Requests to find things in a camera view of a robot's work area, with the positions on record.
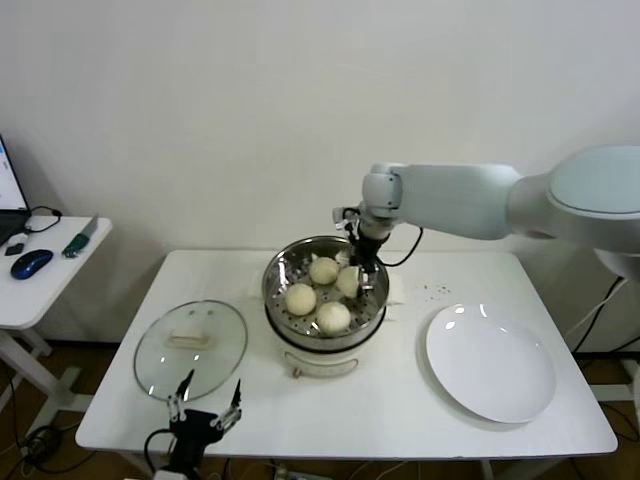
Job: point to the white round plate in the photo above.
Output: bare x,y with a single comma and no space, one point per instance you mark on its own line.
490,365

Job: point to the dark crumbs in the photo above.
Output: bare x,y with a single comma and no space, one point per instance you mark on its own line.
426,288

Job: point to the white electric pot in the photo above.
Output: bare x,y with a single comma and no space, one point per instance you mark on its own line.
320,362

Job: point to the stainless steel steamer basket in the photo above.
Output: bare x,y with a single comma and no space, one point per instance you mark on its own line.
275,285

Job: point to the blue computer mouse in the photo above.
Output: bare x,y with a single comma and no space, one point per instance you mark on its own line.
31,264

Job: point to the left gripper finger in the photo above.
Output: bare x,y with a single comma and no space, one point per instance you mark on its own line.
232,412
176,407

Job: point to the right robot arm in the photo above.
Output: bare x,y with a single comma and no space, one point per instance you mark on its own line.
450,200

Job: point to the green hex key set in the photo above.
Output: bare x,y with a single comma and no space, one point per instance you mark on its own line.
77,245

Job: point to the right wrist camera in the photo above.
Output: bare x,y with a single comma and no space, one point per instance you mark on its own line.
345,217

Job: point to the white steamed baozi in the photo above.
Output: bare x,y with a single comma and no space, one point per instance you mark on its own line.
348,282
333,317
301,300
324,271

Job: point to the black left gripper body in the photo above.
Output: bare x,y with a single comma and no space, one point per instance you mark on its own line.
195,427

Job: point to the black laptop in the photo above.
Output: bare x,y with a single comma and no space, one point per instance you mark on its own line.
10,185

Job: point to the white side table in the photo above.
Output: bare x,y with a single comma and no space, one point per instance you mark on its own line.
60,285

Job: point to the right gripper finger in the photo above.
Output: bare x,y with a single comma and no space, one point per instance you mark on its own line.
365,270
368,287

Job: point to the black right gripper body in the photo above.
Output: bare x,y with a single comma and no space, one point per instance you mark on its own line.
364,250

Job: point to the glass pot lid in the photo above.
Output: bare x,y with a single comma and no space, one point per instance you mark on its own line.
220,325

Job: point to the small black adapter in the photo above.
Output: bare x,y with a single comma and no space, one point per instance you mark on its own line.
14,250

